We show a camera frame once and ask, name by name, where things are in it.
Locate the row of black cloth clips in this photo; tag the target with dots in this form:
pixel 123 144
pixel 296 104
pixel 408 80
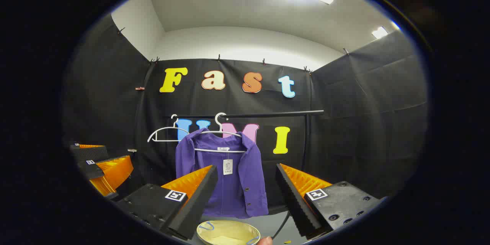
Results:
pixel 219 58

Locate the white plastic hanger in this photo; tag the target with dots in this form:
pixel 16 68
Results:
pixel 208 149
pixel 164 140

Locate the purple jacket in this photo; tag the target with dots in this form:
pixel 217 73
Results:
pixel 249 176

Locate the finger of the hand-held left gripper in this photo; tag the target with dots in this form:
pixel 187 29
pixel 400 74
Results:
pixel 115 172
pixel 90 154

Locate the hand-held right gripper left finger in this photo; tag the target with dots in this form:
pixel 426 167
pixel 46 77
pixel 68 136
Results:
pixel 195 203

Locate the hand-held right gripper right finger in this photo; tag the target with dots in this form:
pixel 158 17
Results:
pixel 294 203

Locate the small ceiling light panel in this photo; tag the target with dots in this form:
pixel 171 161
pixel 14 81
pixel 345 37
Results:
pixel 379 32

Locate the black clothes rack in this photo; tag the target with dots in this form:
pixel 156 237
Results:
pixel 268 114

